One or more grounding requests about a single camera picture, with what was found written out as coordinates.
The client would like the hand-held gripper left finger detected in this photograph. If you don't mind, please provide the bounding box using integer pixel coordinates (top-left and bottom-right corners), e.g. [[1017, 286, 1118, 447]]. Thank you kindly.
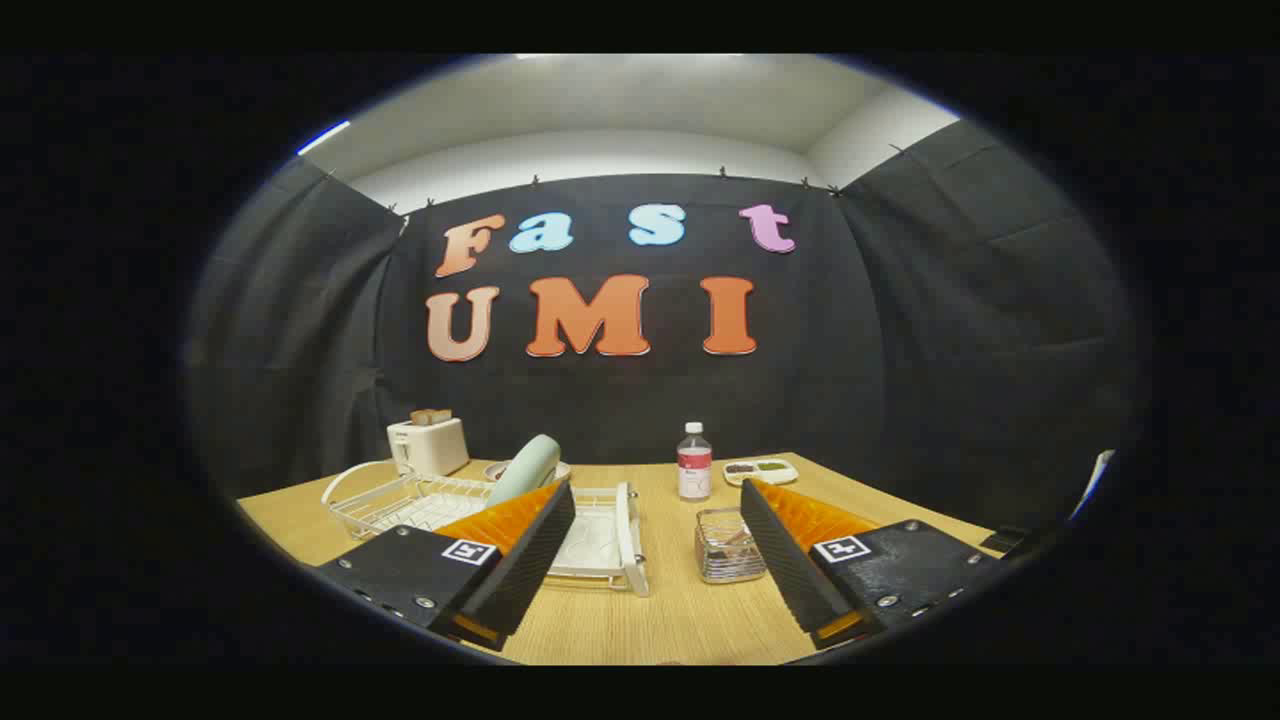
[[318, 480, 578, 653]]

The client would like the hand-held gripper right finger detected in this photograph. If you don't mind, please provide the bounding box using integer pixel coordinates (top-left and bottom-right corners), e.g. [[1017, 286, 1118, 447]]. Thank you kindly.
[[740, 478, 1001, 651]]

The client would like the metal wire basket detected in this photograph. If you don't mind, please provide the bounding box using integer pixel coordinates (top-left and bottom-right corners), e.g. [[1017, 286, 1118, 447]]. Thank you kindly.
[[695, 508, 769, 585]]

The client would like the white wire dish rack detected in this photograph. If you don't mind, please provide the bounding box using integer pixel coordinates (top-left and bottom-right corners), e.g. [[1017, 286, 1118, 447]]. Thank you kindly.
[[321, 460, 651, 598]]

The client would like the mint green plate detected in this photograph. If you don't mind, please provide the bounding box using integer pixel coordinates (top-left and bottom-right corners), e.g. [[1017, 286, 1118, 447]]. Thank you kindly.
[[485, 434, 563, 509]]

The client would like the white plate with meat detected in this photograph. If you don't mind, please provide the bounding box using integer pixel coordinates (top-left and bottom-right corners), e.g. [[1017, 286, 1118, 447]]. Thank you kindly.
[[484, 460, 573, 483]]

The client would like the white divided food tray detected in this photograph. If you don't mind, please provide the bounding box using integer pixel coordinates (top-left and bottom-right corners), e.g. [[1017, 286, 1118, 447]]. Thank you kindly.
[[722, 458, 799, 488]]

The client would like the plastic water bottle red label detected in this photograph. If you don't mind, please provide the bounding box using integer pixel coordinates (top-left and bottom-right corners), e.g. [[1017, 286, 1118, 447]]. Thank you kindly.
[[677, 422, 713, 502]]

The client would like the cream white toaster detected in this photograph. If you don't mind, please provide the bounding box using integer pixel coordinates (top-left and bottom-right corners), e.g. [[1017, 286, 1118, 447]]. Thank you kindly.
[[387, 416, 471, 478]]

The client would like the black backdrop cloth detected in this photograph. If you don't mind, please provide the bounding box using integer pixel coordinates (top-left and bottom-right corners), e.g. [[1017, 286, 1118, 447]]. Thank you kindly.
[[185, 118, 1146, 531]]

